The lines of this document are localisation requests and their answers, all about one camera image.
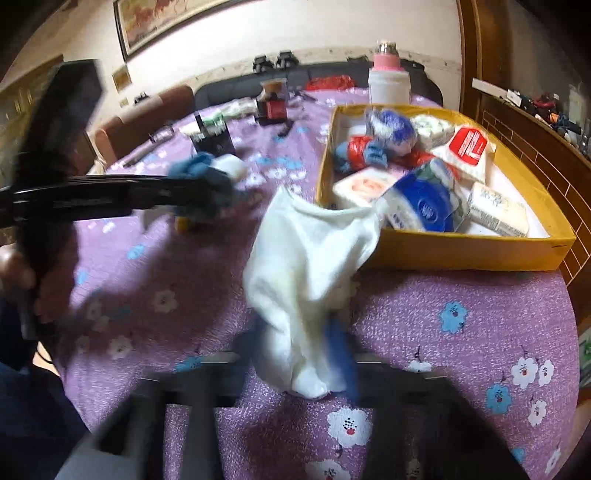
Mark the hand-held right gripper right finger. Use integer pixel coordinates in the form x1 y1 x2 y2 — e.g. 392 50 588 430
323 319 532 480

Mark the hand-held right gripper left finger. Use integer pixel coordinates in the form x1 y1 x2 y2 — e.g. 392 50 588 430
55 322 267 480

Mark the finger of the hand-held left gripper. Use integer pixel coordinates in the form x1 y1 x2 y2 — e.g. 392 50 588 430
74 174 219 219

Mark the yellow cardboard box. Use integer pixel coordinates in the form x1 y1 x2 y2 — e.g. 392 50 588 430
315 104 577 272

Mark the red plastic bag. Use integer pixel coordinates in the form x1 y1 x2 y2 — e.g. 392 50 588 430
307 76 357 92
346 134 437 172

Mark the person's left hand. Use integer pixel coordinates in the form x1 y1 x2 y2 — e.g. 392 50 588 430
0 246 75 325

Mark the brown chair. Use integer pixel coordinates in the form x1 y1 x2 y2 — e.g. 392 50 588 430
95 115 160 169
156 85 197 124

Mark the black box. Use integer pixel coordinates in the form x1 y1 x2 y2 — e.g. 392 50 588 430
191 111 236 156

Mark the small white cloth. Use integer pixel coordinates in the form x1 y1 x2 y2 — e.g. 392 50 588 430
215 154 248 184

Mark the black sofa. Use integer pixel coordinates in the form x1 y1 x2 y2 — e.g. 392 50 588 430
194 59 444 109

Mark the dark red box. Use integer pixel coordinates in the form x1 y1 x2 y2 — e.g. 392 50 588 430
256 98 289 126

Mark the large framed painting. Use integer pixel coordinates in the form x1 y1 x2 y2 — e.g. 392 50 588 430
113 0 296 63

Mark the large blue white tissue pack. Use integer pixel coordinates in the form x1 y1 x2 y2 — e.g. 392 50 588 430
376 159 470 233

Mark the pink tissue pack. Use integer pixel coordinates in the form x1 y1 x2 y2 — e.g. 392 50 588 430
332 166 398 209

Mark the beige tissue pack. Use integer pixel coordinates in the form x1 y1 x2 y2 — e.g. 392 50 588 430
468 182 530 239

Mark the person's dark blue clothing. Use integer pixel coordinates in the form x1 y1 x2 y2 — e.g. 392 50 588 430
0 295 95 480

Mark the blue white plastic bag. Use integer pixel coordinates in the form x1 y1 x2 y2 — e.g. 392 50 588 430
365 108 419 156

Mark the red white packet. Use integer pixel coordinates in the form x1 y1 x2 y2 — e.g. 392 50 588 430
431 126 498 184

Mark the white green tissue pack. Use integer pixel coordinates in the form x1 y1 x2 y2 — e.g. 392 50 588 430
411 113 456 149

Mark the white plastic jar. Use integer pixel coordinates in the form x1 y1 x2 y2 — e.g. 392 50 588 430
368 67 411 106

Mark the pink thermos bottle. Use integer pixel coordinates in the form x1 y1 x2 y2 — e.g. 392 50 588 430
373 41 402 72

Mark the wooden brick-pattern cabinet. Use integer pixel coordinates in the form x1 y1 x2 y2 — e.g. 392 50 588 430
457 0 591 296

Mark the white flat box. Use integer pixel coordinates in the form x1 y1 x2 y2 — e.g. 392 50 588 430
472 78 509 99

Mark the red hand tool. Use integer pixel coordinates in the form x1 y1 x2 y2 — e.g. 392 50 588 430
529 93 557 114

